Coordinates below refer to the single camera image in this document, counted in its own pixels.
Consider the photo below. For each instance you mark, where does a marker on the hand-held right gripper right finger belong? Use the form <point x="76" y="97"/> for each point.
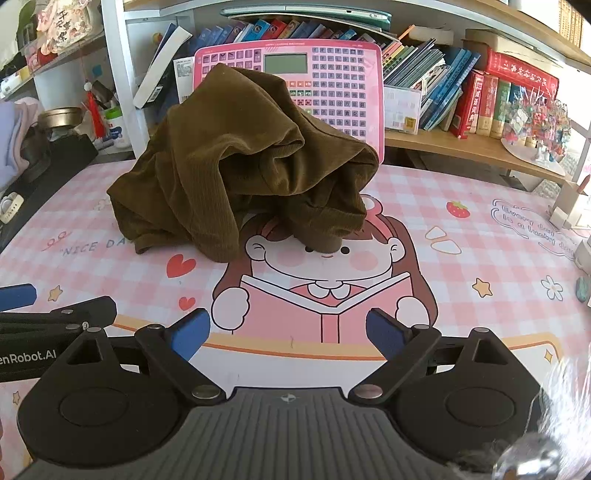
<point x="385" y="334"/>

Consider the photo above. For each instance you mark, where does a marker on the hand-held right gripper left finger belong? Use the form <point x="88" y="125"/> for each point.
<point x="191" y="337"/>

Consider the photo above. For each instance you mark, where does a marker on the red tassel ornament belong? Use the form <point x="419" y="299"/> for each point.
<point x="93" y="113"/>

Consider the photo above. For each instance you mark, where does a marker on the white leaning book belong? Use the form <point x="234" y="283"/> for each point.
<point x="159" y="69"/>

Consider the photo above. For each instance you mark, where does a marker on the teal eraser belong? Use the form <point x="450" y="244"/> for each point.
<point x="581" y="290"/>

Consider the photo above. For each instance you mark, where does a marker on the colourful paper flower bouquet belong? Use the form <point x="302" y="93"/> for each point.
<point x="535" y="124"/>

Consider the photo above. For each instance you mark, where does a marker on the black flat case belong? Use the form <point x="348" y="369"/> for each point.
<point x="64" y="161"/>

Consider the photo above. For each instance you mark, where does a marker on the round metal tin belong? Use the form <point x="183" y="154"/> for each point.
<point x="60" y="117"/>

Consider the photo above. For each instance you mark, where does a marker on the white wristwatch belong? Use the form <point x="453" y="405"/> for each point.
<point x="10" y="206"/>

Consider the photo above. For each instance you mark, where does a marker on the teal flat folder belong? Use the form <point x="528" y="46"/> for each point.
<point x="323" y="16"/>

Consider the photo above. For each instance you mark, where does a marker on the pink checked cartoon desk mat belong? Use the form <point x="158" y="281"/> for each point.
<point x="471" y="286"/>

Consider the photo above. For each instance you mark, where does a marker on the pink learning tablet toy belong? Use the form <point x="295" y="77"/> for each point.
<point x="337" y="92"/>

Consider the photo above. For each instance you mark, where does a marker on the wooden shelf board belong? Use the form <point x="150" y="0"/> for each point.
<point x="461" y="150"/>

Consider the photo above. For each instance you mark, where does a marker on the lavender cloth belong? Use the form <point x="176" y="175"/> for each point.
<point x="14" y="134"/>

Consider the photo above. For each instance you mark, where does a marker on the white box with label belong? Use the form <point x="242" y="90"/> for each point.
<point x="401" y="108"/>

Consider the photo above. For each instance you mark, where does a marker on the row of colourful books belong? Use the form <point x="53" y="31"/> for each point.
<point x="443" y="78"/>

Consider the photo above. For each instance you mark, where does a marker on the fluffy grey sleeve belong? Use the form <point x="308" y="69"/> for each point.
<point x="558" y="415"/>

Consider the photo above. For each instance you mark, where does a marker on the pink decorative plaque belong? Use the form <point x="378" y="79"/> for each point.
<point x="64" y="21"/>

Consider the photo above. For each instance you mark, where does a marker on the black round object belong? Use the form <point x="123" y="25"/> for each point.
<point x="34" y="152"/>

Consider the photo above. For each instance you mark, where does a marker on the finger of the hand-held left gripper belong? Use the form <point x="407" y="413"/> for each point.
<point x="92" y="310"/>
<point x="18" y="293"/>

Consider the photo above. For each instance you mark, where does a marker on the white bottle with blue label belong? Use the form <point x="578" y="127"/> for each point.
<point x="117" y="129"/>

